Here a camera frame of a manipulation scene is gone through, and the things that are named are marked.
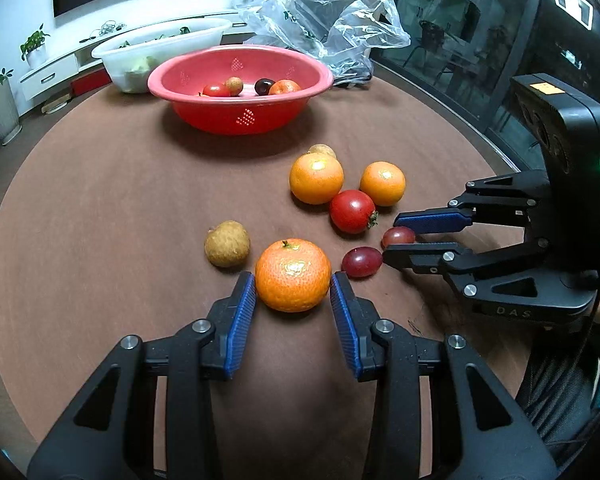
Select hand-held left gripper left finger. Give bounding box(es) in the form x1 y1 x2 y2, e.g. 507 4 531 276
27 271 258 480

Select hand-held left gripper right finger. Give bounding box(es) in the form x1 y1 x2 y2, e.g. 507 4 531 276
329 271 561 480

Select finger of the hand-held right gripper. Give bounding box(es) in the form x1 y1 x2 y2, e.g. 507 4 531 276
382 237 600 302
394 170 551 234

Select red grape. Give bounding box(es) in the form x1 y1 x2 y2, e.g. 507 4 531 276
381 226 417 249
341 246 384 279

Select orange mandarin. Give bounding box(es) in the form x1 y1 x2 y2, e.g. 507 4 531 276
359 161 407 207
255 239 332 314
289 153 345 205
268 79 302 96

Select small red tomato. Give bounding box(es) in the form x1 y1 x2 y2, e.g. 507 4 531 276
329 189 379 235

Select red plastic basin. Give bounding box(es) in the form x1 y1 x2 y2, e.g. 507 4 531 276
147 44 334 136

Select glass sliding door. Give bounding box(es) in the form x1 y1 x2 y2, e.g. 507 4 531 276
370 0 551 171

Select clear plastic bag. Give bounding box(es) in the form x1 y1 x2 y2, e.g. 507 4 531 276
237 0 412 86

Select chopped green vegetables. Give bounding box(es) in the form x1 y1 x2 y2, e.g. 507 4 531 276
117 26 191 92

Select red box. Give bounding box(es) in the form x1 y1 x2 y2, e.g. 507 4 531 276
70 70 112 97

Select white flat scale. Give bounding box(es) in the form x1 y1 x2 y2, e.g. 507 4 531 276
41 92 71 115

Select white plastic basin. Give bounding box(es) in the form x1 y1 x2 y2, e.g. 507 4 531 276
91 17 233 94

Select white television cabinet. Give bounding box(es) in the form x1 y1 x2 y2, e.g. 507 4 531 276
19 9 253 102

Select plant in grey pot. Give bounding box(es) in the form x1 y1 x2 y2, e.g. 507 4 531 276
0 67 23 147

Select small plant white pot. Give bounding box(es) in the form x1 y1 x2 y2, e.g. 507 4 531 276
20 23 52 70

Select bundle of cables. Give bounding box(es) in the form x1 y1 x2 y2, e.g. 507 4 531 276
80 20 128 43

